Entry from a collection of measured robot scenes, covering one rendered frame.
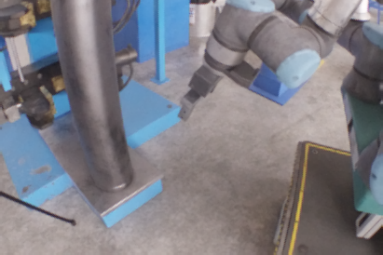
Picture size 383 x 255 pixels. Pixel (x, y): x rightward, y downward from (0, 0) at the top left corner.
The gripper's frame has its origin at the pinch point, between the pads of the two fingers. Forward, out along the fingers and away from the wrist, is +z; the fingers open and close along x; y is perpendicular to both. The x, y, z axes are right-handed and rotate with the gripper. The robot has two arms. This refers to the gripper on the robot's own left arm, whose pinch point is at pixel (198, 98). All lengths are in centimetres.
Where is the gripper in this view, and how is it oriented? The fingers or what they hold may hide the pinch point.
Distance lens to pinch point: 71.8
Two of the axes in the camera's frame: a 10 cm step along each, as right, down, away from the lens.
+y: -7.9, -6.0, 1.2
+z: -3.0, 5.6, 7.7
